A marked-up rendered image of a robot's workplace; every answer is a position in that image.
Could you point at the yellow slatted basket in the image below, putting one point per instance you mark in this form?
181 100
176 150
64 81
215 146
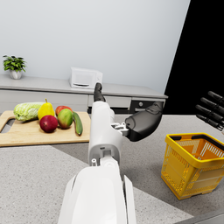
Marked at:
191 164

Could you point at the green cucumber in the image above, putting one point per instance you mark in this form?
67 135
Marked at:
78 124

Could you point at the green red mango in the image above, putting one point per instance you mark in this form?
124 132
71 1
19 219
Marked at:
65 118

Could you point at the red orange apple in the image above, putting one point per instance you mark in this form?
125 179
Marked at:
60 109

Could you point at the dark red apple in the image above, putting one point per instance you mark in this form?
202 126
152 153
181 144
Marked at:
48 123

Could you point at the white microwave oven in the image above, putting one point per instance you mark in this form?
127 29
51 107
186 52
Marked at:
84 78

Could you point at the grey kitchen counter cabinet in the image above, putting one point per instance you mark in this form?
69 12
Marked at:
58 94

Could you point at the yellow pear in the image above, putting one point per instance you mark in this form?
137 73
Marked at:
45 110

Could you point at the wooden cutting board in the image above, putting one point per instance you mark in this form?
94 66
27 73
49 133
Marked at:
32 132

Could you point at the green cabbage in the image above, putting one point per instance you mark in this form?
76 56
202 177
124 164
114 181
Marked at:
26 110

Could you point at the potted green plant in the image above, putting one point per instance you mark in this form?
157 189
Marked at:
14 66

